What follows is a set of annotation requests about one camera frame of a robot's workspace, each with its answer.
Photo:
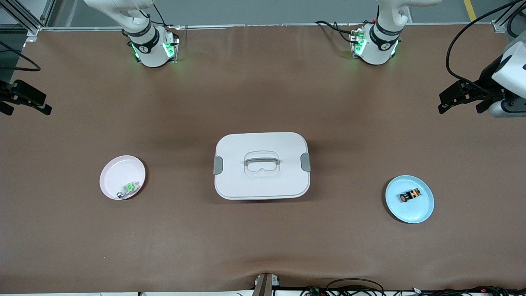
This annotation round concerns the light blue round plate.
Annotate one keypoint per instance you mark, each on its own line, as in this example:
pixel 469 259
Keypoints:
pixel 411 211

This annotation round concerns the brown table mat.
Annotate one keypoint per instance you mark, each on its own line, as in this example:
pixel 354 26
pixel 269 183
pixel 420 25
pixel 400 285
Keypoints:
pixel 263 82

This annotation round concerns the white lidded pink storage box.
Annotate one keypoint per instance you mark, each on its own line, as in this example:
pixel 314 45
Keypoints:
pixel 263 181

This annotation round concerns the aluminium frame profile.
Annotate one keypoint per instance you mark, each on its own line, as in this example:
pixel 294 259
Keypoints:
pixel 35 28
pixel 499 25

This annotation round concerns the front camera mount post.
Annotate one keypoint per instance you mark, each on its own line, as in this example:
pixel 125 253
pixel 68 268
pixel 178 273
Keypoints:
pixel 264 285

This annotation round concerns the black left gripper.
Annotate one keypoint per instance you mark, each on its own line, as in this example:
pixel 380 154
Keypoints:
pixel 486 81

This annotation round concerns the pink round plate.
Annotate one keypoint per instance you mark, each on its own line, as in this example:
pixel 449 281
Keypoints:
pixel 119 172

